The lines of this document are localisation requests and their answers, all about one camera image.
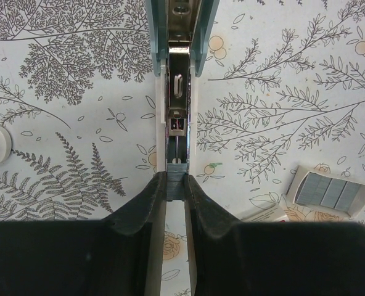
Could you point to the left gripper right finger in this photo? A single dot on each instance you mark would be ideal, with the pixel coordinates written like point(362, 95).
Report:
point(230, 257)

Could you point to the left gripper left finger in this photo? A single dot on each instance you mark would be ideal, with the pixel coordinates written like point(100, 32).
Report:
point(120, 254)

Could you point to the staple tray with staples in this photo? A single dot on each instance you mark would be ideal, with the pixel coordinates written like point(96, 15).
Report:
point(327, 193)

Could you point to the light blue stapler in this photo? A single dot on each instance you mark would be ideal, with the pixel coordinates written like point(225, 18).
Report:
point(179, 36)

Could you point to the floral table mat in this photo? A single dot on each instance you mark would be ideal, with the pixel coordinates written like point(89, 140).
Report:
point(282, 86)

